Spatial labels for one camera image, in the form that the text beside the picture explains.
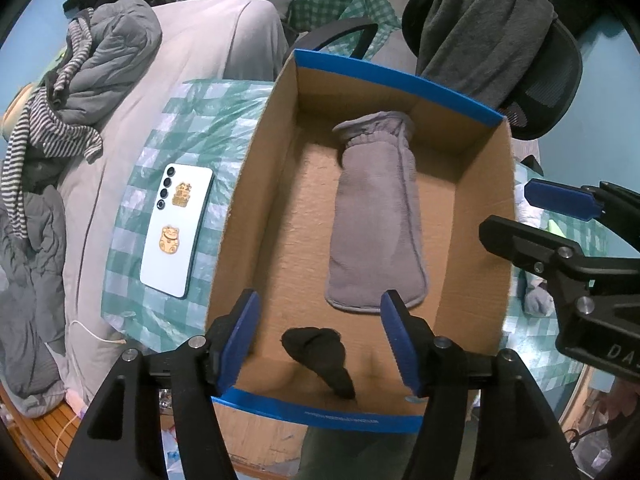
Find grey white striped garment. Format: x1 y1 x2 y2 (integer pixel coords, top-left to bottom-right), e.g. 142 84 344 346
0 10 103 241

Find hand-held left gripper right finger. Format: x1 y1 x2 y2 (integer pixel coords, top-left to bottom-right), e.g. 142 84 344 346
380 290 583 480

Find bed with grey sheet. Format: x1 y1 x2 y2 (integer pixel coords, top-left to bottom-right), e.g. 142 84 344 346
55 0 291 403

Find person's olive trousers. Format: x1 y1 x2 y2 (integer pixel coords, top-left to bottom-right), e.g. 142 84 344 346
300 424 426 480

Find white patterned cloth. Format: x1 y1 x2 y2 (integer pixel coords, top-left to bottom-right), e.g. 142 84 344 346
515 195 542 227

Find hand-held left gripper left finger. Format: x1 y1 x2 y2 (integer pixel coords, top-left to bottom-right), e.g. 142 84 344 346
59 289 262 480

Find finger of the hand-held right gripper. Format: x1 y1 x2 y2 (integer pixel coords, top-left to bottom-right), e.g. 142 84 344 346
479 215 640 321
524 178 640 251

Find black office chair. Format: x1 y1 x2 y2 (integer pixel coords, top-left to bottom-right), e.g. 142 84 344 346
295 0 585 142

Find grey sock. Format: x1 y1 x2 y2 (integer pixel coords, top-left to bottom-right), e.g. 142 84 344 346
522 282 556 317

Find black sock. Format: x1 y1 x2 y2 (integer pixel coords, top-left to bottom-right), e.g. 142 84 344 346
281 327 357 401

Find white charging cable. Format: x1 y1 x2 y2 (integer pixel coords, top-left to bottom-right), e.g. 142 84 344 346
54 319 127 467

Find grey quilt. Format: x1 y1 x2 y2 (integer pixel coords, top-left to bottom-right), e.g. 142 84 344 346
0 0 163 418

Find pale printed pillow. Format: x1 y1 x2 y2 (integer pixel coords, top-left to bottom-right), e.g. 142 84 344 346
0 85 37 137

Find green checked plastic tablecloth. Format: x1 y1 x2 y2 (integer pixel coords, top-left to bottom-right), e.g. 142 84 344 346
100 79 608 401

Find white smartphone with gold stickers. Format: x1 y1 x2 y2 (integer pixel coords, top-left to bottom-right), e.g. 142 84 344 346
139 164 215 300

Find blue rimmed cardboard box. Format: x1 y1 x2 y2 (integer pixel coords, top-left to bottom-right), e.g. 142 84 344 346
205 49 517 436

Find dark grey fleece garment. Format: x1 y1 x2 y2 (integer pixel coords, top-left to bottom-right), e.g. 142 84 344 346
416 0 556 111

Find grey fleece mitten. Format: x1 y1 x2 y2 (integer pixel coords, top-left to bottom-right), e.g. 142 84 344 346
325 110 431 315

